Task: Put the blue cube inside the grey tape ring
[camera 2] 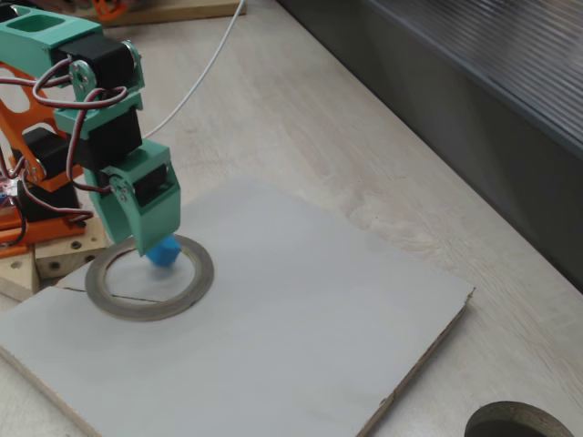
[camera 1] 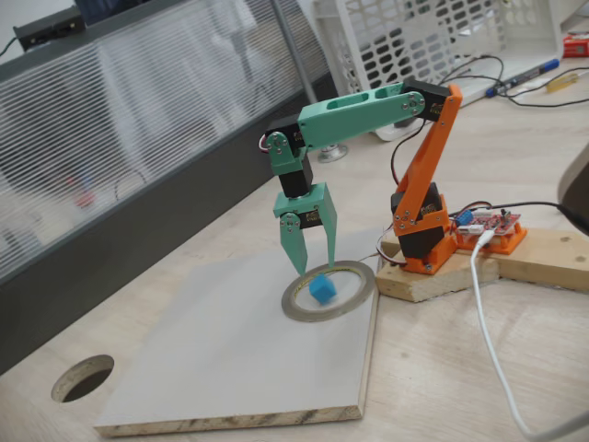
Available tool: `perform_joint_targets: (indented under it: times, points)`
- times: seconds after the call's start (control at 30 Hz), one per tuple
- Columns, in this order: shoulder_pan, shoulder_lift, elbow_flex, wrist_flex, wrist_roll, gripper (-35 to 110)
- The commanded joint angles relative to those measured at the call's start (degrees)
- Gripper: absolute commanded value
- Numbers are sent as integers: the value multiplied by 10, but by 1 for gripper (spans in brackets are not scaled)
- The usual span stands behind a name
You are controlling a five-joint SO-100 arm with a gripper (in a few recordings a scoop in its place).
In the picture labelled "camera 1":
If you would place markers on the red controller circuit board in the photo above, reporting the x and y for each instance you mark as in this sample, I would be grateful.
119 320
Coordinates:
497 222

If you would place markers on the blue marker pen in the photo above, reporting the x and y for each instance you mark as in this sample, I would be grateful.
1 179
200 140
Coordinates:
524 78

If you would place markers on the small red box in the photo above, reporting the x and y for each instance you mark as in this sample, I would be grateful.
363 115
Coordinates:
577 47

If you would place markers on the grey translucent desk partition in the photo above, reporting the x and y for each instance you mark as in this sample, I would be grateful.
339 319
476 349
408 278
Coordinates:
138 115

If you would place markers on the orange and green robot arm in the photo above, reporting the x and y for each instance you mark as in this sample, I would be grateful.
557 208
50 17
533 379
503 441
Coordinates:
354 115

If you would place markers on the grey-topped wooden board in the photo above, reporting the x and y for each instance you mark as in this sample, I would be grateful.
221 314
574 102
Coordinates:
230 350

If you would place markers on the wooden robot base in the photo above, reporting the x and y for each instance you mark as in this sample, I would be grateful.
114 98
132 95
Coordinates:
437 283

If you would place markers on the yellow translucent stick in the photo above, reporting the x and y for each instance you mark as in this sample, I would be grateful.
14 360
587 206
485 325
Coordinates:
562 83

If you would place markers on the blue cube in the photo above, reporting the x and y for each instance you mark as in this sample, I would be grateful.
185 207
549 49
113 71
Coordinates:
322 290

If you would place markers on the black box on partition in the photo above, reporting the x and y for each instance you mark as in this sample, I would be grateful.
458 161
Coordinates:
46 30

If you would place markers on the metal pole with foot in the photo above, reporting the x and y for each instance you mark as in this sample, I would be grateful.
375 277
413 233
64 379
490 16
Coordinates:
333 154

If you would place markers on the white plastic basket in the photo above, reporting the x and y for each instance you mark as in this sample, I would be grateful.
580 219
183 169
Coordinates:
520 27

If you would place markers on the dark monitor screen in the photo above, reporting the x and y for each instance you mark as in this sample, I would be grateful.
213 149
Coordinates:
106 9

